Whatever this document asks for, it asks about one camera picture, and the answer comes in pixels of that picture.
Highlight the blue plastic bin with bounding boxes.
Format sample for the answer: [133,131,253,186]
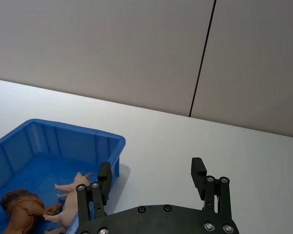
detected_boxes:
[0,118,126,234]

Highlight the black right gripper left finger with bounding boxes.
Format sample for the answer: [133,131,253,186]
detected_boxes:
[75,161,113,224]

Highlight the brown toy lion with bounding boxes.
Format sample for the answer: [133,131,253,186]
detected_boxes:
[0,189,63,234]

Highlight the pink toy pig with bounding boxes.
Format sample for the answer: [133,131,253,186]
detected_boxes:
[44,172,94,234]

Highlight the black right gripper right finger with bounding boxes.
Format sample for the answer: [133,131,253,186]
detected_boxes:
[190,157,232,219]

